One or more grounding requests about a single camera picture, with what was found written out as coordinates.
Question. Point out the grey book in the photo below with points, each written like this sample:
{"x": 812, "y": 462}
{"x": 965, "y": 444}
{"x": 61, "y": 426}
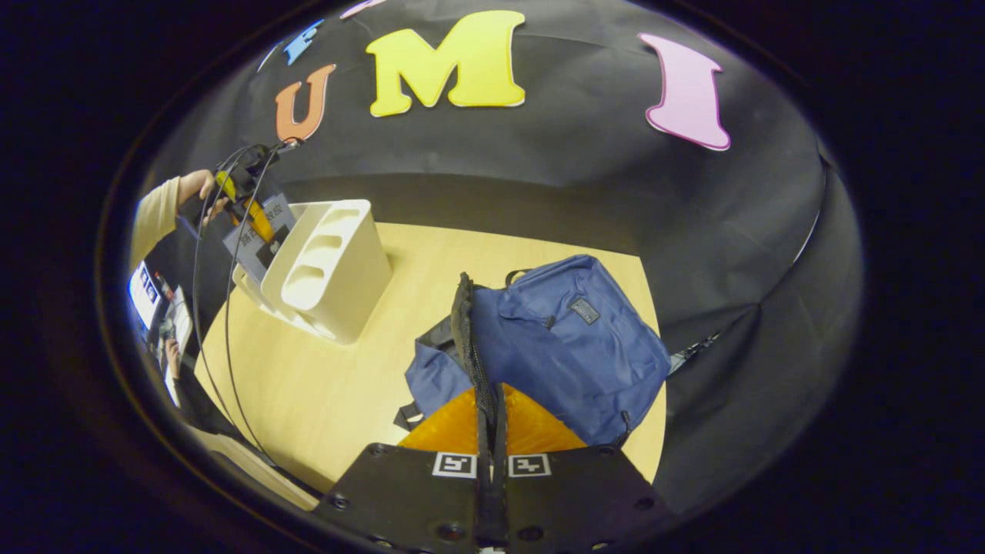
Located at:
{"x": 248, "y": 252}

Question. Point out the computer monitor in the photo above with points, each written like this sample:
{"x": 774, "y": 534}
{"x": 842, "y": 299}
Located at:
{"x": 143, "y": 296}

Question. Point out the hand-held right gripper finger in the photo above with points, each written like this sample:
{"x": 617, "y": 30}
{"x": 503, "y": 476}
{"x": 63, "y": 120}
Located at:
{"x": 484, "y": 492}
{"x": 500, "y": 492}

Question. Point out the blue schoolbag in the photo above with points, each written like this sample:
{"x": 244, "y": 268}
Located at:
{"x": 569, "y": 346}

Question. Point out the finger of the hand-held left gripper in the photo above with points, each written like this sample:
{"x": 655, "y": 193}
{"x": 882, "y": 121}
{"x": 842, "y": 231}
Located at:
{"x": 260, "y": 223}

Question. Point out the white bookshelf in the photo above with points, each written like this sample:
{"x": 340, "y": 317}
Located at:
{"x": 338, "y": 292}

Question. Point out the white object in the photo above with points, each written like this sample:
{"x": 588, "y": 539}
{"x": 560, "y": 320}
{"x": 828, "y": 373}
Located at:
{"x": 183, "y": 315}

